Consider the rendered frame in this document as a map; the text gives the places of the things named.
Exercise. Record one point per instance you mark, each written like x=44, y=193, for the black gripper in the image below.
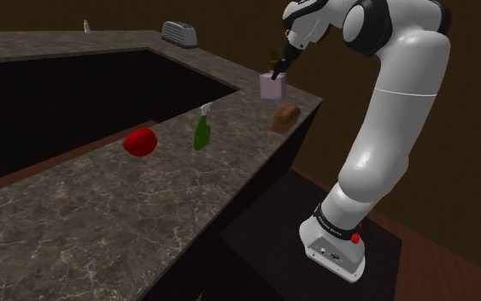
x=287, y=57

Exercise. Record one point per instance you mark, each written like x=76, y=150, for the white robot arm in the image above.
x=394, y=125

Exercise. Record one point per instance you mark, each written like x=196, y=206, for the brown bread loaf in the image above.
x=285, y=118

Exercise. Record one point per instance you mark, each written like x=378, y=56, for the grey toaster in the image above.
x=179, y=34

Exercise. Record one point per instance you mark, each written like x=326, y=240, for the green spray bottle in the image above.
x=202, y=132

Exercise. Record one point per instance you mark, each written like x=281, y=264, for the red tomato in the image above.
x=140, y=141

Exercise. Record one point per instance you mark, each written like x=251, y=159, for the dark robot stand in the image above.
x=273, y=233

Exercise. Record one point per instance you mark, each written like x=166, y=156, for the small white shaker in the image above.
x=86, y=27

